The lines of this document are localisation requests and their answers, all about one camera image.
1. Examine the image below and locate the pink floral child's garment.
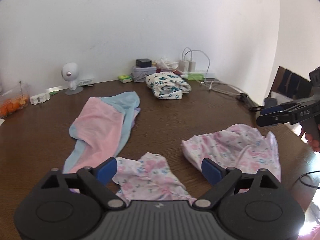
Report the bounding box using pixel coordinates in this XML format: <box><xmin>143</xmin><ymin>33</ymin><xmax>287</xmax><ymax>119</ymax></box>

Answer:
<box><xmin>112</xmin><ymin>124</ymin><xmax>281</xmax><ymax>204</ymax></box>

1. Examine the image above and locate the person's right hand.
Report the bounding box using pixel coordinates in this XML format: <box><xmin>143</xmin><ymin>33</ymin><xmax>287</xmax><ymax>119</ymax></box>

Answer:
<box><xmin>301</xmin><ymin>128</ymin><xmax>320</xmax><ymax>152</ymax></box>

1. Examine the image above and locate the phone on stand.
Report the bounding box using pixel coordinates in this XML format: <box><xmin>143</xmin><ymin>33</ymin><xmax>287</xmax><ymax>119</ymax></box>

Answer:
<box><xmin>264</xmin><ymin>97</ymin><xmax>278</xmax><ymax>108</ymax></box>

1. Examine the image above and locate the dark wooden chair back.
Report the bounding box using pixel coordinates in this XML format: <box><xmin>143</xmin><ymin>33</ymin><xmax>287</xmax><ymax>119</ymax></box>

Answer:
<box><xmin>268</xmin><ymin>66</ymin><xmax>313</xmax><ymax>100</ymax></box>

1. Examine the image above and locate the pink and blue mesh garment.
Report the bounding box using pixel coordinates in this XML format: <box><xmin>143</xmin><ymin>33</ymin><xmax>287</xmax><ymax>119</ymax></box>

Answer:
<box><xmin>63</xmin><ymin>92</ymin><xmax>140</xmax><ymax>173</ymax></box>

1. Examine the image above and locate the green tissue pack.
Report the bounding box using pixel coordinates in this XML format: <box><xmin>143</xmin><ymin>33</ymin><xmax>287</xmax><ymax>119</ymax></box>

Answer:
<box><xmin>118</xmin><ymin>75</ymin><xmax>133</xmax><ymax>83</ymax></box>

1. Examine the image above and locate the folded cream teal-flower garment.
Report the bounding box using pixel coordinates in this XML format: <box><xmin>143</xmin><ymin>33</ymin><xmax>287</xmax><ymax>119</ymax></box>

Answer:
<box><xmin>145</xmin><ymin>72</ymin><xmax>191</xmax><ymax>100</ymax></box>

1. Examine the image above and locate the grey metal tin box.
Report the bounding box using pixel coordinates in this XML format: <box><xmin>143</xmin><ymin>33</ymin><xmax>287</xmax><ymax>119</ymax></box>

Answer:
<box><xmin>131</xmin><ymin>66</ymin><xmax>156</xmax><ymax>82</ymax></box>

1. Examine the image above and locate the clear box of oranges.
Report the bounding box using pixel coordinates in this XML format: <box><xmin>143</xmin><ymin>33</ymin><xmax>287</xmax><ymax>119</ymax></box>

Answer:
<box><xmin>0</xmin><ymin>81</ymin><xmax>30</xmax><ymax>119</ymax></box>

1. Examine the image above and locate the crumpled white tissue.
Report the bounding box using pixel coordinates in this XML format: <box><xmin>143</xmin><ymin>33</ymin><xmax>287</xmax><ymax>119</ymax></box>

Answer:
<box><xmin>154</xmin><ymin>57</ymin><xmax>179</xmax><ymax>72</ymax></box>

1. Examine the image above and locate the black charger block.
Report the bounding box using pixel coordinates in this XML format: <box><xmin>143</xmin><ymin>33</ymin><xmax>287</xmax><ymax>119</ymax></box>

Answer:
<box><xmin>136</xmin><ymin>59</ymin><xmax>152</xmax><ymax>68</ymax></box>

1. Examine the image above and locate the white USB cable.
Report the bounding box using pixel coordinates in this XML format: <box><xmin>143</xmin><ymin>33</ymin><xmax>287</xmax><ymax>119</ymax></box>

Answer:
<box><xmin>199</xmin><ymin>78</ymin><xmax>245</xmax><ymax>97</ymax></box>

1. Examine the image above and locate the white charger adapter with cable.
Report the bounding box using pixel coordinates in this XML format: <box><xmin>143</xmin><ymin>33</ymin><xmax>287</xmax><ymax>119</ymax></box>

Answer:
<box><xmin>180</xmin><ymin>47</ymin><xmax>211</xmax><ymax>83</ymax></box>

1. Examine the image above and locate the white robot-shaped camera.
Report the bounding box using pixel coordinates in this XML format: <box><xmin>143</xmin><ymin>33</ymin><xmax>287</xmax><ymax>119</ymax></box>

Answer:
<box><xmin>61</xmin><ymin>62</ymin><xmax>83</xmax><ymax>95</ymax></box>

